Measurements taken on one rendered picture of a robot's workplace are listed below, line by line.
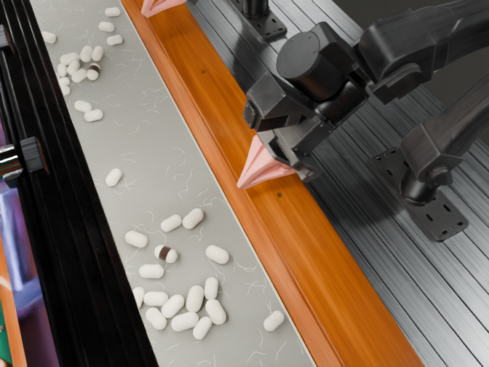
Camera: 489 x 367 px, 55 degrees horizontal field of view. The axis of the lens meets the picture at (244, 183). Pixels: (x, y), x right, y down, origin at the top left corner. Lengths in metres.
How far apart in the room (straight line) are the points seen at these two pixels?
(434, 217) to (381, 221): 0.09
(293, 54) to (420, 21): 0.15
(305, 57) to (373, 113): 0.51
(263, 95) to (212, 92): 0.37
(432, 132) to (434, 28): 0.23
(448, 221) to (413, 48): 0.40
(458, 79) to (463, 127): 1.48
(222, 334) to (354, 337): 0.18
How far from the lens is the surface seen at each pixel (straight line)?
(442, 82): 2.19
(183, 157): 0.82
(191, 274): 0.71
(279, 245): 0.70
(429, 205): 0.89
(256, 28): 1.17
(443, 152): 0.77
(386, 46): 0.57
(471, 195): 0.95
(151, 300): 0.68
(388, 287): 0.81
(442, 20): 0.60
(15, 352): 0.71
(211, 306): 0.67
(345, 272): 0.69
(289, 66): 0.53
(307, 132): 0.57
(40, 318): 0.33
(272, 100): 0.52
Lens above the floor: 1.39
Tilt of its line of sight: 55 degrees down
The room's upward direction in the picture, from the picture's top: straight up
